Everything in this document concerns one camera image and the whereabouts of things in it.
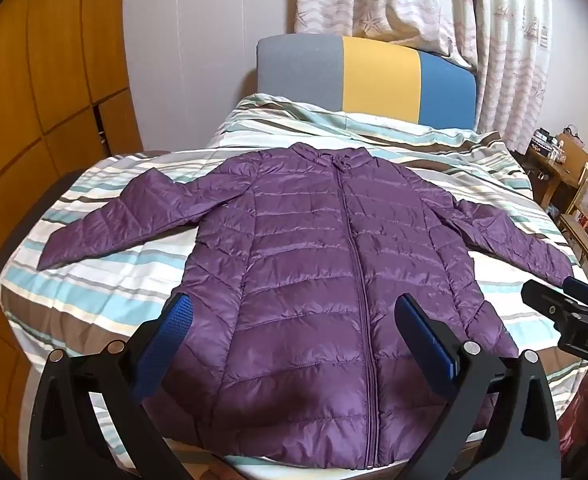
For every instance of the wooden desk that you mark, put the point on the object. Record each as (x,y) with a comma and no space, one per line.
(574,160)

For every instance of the purple quilted jacket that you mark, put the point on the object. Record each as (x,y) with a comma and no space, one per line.
(314,270)

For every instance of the white mattress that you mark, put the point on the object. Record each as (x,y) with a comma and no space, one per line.
(294,474)

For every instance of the patterned white curtain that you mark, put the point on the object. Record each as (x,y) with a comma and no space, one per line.
(424,5)

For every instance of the grey yellow blue headboard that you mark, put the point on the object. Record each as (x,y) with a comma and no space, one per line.
(379,80)

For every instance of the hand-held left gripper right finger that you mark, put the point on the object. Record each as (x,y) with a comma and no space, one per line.
(426,340)

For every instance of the wooden wardrobe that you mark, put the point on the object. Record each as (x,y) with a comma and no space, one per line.
(39,110)

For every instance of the dark bed frame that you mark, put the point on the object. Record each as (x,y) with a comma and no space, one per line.
(39,200)

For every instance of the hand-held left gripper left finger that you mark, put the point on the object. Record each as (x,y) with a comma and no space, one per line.
(166,340)

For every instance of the striped duvet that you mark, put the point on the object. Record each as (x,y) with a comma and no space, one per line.
(124,290)

